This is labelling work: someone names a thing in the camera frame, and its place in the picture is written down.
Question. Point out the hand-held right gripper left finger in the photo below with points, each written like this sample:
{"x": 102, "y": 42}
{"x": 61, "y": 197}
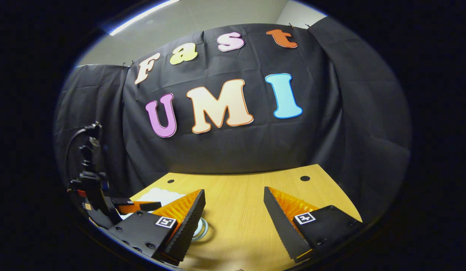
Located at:
{"x": 187, "y": 226}

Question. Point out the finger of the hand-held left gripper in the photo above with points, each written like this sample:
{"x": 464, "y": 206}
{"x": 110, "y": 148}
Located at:
{"x": 142, "y": 206}

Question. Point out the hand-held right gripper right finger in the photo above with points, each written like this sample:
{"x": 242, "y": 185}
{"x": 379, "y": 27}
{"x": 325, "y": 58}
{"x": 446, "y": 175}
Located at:
{"x": 281, "y": 229}

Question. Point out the pale blue suitcase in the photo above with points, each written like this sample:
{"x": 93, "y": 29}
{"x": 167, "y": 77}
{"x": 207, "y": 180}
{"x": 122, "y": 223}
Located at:
{"x": 161, "y": 195}

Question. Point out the black backdrop cloth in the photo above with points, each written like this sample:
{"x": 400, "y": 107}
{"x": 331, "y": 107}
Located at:
{"x": 349, "y": 124}

